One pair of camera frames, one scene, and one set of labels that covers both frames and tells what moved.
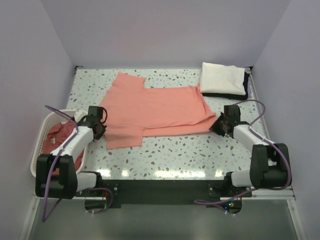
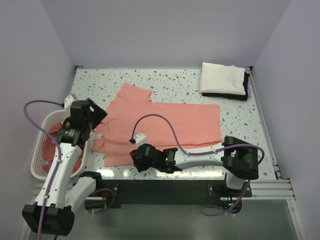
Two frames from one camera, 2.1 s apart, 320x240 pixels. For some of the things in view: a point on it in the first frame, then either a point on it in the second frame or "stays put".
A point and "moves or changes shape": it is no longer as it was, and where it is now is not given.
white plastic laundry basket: [52, 117] stays put
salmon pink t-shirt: [134, 111] moves or changes shape
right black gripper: [214, 127] → [138, 163]
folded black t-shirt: [233, 96] stays put
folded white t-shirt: [222, 79] stays put
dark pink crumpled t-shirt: [54, 137] stays put
